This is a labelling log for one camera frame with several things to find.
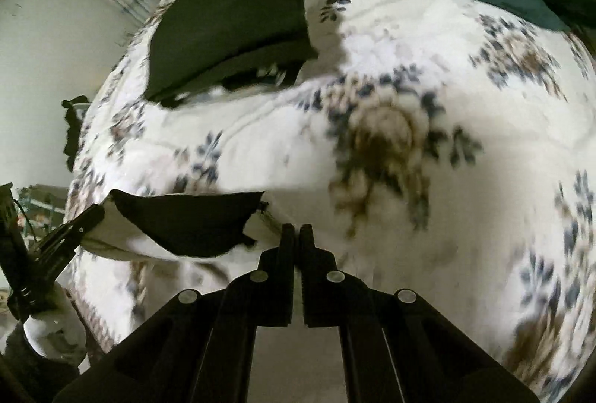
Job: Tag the dark hanging cloth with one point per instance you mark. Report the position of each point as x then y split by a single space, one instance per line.
74 128

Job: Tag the black and white small garment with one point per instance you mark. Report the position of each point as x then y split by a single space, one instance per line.
186 221

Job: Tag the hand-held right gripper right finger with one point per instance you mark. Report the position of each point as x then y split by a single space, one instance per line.
309 275

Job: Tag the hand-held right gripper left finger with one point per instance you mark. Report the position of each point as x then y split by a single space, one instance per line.
286 275

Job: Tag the folded black garment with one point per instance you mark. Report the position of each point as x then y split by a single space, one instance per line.
223 21

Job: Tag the floral fleece blanket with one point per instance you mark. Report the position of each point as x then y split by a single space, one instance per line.
419 58

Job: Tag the green metal shelf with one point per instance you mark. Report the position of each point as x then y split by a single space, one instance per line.
44 207

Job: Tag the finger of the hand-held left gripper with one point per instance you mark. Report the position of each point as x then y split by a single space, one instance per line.
70 235

